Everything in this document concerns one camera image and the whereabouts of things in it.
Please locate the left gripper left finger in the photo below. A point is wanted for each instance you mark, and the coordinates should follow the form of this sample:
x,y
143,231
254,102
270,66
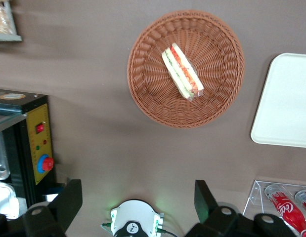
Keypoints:
x,y
66,205

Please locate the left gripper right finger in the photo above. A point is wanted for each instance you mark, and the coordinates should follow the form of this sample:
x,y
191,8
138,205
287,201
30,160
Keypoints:
x,y
207,205

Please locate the triangle sandwich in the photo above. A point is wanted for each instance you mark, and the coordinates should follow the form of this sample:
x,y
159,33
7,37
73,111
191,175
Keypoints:
x,y
182,71

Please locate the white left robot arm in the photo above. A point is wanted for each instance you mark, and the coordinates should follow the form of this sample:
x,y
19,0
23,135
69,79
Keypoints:
x,y
133,214

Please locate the brown round wicker basket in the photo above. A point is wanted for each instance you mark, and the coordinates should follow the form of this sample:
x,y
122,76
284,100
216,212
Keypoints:
x,y
212,106

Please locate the beige plastic serving tray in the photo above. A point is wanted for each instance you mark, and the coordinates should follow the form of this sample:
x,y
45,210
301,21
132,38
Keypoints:
x,y
286,103

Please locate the grey snack display tray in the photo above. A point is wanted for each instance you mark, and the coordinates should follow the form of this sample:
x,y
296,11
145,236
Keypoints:
x,y
9,37

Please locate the clear acrylic bottle rack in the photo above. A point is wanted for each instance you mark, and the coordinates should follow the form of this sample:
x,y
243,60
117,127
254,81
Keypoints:
x,y
256,195

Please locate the black food warmer yellow panel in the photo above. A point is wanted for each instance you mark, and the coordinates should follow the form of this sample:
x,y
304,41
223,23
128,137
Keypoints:
x,y
19,143

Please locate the clear bag of crackers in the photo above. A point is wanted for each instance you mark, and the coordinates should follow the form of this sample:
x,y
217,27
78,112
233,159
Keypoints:
x,y
2,19

